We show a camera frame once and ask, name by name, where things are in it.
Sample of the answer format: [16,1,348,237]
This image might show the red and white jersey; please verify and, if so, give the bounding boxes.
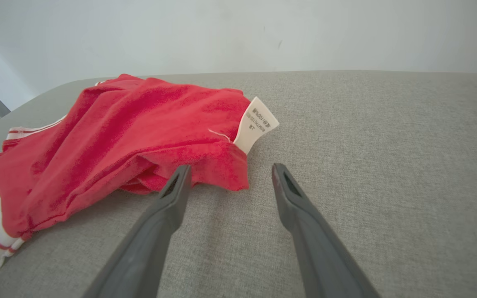
[0,74,280,293]

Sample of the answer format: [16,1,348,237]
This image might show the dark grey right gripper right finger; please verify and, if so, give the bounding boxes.
[272,163,382,298]

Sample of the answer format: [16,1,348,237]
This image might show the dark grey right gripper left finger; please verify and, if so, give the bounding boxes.
[82,164,193,298]

